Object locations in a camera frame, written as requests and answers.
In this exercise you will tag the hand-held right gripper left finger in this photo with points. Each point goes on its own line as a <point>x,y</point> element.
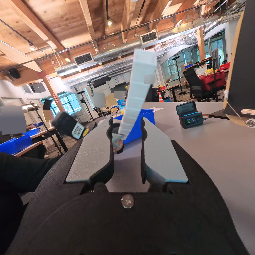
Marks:
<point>89,157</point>

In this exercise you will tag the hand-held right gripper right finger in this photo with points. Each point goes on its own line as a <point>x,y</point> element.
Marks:
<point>163,157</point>

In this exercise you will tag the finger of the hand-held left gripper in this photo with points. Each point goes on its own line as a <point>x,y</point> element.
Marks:
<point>117,139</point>

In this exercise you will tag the white toy brick bar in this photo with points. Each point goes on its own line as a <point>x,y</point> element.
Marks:
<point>135,89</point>

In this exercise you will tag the person's left forearm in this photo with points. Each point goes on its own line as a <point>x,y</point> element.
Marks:
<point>23,169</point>

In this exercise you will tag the person's left hand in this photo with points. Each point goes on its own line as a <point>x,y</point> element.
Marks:
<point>119,143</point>

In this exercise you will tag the window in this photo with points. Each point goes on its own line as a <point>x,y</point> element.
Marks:
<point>67,103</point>

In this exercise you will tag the beige rounded panel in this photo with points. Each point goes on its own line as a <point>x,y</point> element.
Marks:
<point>47,115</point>

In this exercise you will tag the wooden top office table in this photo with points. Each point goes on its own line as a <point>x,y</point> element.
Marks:
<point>45,131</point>
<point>173,86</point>

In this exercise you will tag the disinfecting wipes canister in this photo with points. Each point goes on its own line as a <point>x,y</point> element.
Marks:
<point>122,105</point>

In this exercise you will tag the small blue storage bin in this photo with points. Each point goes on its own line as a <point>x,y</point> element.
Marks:
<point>16,143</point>
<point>31,131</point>

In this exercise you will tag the blue plastic bin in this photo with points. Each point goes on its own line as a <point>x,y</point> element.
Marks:
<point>148,116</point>

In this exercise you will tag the studio light on tripod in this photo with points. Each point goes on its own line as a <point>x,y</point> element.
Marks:
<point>29,107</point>

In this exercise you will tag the beige rounded board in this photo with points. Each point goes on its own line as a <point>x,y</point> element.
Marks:
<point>110,100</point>

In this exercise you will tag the white paper sheet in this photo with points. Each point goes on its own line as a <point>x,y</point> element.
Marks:
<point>153,109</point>

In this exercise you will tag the dark charging case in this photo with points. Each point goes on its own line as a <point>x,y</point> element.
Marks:
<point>190,117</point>

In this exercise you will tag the black light panel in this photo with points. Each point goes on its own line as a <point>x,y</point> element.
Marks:
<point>100,81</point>

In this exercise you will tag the blue bucket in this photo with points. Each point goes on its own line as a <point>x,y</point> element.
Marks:
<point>167,99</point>

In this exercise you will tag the orange traffic cone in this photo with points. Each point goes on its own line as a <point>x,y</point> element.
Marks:
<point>161,97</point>

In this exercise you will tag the black office chair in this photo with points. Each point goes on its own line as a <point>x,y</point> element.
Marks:
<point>195,85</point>

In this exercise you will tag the red plastic bin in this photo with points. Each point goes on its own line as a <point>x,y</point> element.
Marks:
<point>213,79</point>

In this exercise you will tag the black board on white stand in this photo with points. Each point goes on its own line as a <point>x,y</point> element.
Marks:
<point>245,59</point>

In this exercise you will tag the wooden post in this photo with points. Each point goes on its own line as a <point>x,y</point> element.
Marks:
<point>201,43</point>
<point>52,93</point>

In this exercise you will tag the black wall speaker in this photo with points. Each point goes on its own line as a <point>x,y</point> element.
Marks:
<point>37,87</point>

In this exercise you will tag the wall screen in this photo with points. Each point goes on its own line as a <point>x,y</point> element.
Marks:
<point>121,85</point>

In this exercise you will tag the silver air duct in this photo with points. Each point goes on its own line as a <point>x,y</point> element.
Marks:
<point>109,59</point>

